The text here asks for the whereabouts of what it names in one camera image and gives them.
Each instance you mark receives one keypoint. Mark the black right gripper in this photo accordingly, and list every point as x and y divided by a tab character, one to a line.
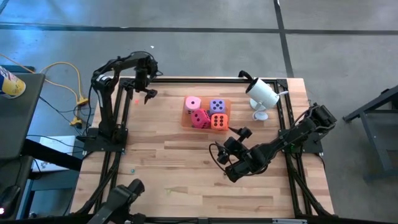
245	165

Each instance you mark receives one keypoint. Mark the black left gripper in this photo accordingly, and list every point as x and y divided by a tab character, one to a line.
142	79

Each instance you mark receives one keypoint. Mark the large orange foam die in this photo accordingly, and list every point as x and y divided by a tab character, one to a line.
219	122

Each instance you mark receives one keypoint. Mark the large purple foam die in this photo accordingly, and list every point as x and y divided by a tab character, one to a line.
217	107

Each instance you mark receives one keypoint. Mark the large red foam die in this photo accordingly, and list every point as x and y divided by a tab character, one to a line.
200	119

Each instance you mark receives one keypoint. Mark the large pink foam die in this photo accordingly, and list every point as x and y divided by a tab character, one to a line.
192	104

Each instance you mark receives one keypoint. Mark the orange translucent plastic bin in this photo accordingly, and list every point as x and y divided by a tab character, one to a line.
186	123

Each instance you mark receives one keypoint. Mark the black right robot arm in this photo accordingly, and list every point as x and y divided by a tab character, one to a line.
295	137

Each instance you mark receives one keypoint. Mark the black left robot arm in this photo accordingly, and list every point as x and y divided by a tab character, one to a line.
107	112

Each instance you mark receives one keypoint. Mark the yellow plug connector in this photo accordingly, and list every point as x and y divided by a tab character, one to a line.
76	121

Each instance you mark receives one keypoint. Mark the white cardboard box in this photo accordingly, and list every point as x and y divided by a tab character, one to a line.
56	144

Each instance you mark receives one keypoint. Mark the black diagonal beam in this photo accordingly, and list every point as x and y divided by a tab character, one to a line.
53	154

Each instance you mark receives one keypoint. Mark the dark grey desk top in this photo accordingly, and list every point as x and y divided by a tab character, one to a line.
18	118

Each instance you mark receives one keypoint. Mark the yellow and blue can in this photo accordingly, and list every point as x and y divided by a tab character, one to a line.
11	85

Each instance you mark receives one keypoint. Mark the black metal side table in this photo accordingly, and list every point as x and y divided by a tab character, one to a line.
374	143

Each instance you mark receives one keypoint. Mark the black device with light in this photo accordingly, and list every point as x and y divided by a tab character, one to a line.
9	199

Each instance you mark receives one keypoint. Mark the white cylindrical camera on stand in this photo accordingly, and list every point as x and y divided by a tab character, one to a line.
262	90

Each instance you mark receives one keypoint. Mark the silver mounting bracket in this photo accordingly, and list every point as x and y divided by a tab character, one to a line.
289	221

